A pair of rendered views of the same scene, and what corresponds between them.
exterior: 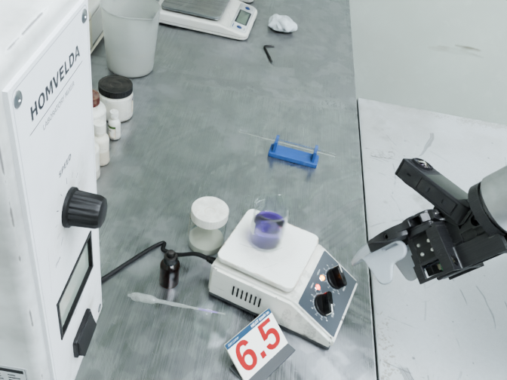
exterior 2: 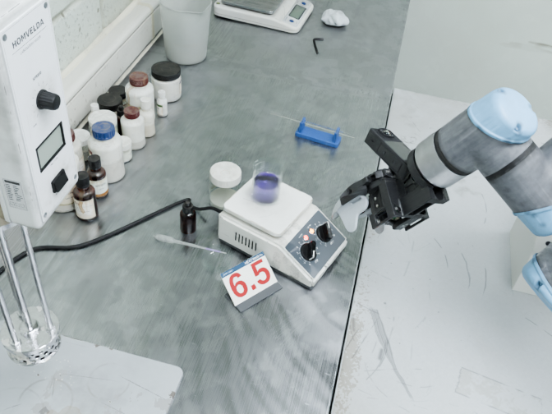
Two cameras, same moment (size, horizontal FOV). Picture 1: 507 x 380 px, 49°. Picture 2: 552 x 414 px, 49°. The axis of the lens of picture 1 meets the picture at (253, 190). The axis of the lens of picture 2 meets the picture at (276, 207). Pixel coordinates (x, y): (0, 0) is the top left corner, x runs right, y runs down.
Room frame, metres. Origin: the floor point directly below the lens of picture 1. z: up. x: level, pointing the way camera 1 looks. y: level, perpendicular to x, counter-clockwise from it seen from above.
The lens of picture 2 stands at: (-0.21, -0.20, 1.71)
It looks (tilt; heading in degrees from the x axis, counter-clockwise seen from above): 43 degrees down; 11
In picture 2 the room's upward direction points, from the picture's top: 7 degrees clockwise
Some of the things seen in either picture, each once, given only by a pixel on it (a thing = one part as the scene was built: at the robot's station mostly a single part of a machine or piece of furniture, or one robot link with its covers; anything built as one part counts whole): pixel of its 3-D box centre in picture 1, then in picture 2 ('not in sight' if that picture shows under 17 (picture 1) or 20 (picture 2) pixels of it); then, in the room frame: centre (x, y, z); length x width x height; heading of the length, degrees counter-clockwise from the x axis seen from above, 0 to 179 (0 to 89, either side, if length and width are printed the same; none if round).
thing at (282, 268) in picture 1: (269, 247); (269, 203); (0.57, -0.04, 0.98); 0.12 x 0.12 x 0.01; 73
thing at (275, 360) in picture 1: (260, 347); (251, 281); (0.44, -0.05, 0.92); 0.09 x 0.06 x 0.04; 145
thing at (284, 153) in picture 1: (294, 151); (319, 131); (0.90, -0.07, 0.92); 0.10 x 0.03 x 0.04; 85
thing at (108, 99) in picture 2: not in sight; (110, 110); (0.79, 0.38, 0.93); 0.05 x 0.05 x 0.06
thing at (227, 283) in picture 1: (280, 274); (278, 227); (0.56, -0.06, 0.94); 0.22 x 0.13 x 0.08; 73
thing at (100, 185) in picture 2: not in sight; (96, 176); (0.56, 0.29, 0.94); 0.04 x 0.04 x 0.09
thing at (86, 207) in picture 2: not in sight; (85, 195); (0.50, 0.28, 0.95); 0.04 x 0.04 x 0.10
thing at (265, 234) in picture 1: (270, 222); (268, 181); (0.58, -0.03, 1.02); 0.06 x 0.05 x 0.08; 140
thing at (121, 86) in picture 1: (115, 99); (166, 81); (0.93, 0.31, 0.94); 0.07 x 0.07 x 0.07
